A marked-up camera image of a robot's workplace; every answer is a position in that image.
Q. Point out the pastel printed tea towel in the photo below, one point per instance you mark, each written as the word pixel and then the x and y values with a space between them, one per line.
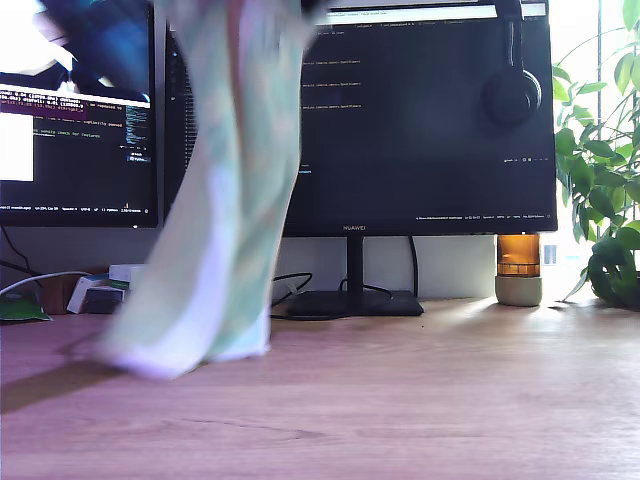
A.
pixel 215 200

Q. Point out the black Huawei monitor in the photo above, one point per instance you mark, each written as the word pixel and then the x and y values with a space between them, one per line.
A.
pixel 425 150

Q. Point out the amber glass jar grey base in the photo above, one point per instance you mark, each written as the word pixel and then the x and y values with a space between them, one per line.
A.
pixel 519 260

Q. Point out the small dark box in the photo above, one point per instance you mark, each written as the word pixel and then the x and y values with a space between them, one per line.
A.
pixel 102 300

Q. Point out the small white blue object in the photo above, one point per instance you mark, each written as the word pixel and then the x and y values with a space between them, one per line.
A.
pixel 551 254

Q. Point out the black headphones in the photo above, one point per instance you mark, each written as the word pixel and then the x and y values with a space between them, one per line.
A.
pixel 510 100

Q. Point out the small white box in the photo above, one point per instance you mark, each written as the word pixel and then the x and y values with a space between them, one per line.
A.
pixel 80 296

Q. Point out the black monitor showing terminal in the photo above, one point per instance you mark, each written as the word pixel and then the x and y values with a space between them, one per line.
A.
pixel 75 175

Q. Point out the brown cardboard box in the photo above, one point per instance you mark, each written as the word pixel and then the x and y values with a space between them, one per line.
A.
pixel 57 294

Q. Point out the green leafy houseplant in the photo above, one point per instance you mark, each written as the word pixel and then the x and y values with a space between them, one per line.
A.
pixel 612 270

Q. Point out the green foil packet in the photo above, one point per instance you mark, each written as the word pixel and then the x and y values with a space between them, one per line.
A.
pixel 20 309

